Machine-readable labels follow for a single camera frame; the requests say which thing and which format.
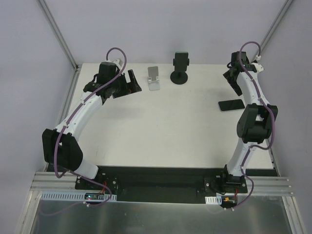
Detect white phone face down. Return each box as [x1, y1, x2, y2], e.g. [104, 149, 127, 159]
[148, 66, 160, 91]

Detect black phone stand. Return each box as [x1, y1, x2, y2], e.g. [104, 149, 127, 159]
[170, 59, 188, 85]

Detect green phone black screen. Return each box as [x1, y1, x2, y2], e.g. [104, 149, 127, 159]
[174, 52, 190, 72]

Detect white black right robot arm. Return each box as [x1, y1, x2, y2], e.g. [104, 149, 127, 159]
[219, 51, 278, 192]

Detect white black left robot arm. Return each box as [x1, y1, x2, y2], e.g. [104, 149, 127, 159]
[42, 59, 142, 190]

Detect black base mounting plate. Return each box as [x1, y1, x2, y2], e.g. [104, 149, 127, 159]
[46, 163, 248, 204]

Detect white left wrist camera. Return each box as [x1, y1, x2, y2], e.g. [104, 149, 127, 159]
[112, 58, 124, 68]

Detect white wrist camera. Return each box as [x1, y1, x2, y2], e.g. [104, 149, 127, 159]
[252, 56, 264, 74]
[112, 58, 124, 68]

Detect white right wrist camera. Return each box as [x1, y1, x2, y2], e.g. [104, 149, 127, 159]
[252, 56, 264, 74]

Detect left aluminium frame post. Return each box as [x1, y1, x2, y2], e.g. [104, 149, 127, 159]
[37, 0, 82, 72]

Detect aluminium frame post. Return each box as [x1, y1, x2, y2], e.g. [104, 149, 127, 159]
[260, 0, 295, 52]
[37, 0, 82, 72]

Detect right aluminium frame post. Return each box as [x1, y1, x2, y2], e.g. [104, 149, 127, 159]
[260, 0, 295, 52]

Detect aluminium rail right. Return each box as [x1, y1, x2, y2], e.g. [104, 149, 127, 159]
[250, 176, 294, 196]

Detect aluminium rail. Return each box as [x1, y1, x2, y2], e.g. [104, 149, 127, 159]
[250, 176, 294, 196]
[31, 172, 77, 190]

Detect white right cable duct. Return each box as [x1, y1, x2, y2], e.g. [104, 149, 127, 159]
[205, 195, 222, 205]

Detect white cable duct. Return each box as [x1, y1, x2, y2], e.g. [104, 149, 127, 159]
[41, 191, 117, 202]
[205, 195, 222, 205]

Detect white left cable duct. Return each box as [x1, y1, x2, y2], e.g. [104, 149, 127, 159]
[41, 191, 117, 202]

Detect aluminium rail left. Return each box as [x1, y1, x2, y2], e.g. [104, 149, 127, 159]
[31, 172, 77, 190]

